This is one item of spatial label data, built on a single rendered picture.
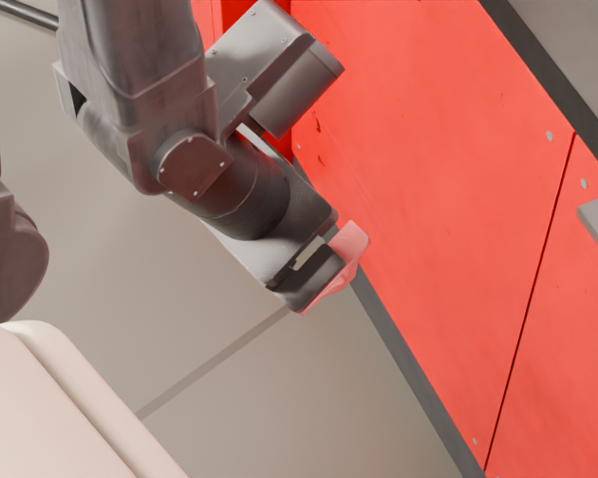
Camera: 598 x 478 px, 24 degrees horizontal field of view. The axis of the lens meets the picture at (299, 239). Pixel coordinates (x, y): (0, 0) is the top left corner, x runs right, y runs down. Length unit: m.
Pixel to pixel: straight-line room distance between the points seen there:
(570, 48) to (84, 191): 1.16
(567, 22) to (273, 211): 0.49
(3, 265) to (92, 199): 1.56
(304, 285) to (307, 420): 1.13
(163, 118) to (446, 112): 0.83
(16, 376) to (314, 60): 0.32
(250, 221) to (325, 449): 1.16
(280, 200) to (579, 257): 0.53
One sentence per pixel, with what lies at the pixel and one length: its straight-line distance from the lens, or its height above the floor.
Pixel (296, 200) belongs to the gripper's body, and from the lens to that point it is 0.87.
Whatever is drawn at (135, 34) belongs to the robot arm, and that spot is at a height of 1.31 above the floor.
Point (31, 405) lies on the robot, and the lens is 0.52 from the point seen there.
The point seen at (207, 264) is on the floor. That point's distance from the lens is 2.14.
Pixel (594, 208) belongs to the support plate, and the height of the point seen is 1.00.
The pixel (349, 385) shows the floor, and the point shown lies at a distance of 2.03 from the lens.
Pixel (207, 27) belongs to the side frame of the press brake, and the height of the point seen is 0.37.
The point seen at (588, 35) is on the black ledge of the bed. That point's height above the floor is 0.87.
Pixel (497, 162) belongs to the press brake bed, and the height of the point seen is 0.67.
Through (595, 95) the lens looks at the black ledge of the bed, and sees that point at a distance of 1.23.
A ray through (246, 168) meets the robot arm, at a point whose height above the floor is 1.15.
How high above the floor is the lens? 1.80
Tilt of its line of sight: 56 degrees down
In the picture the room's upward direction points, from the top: straight up
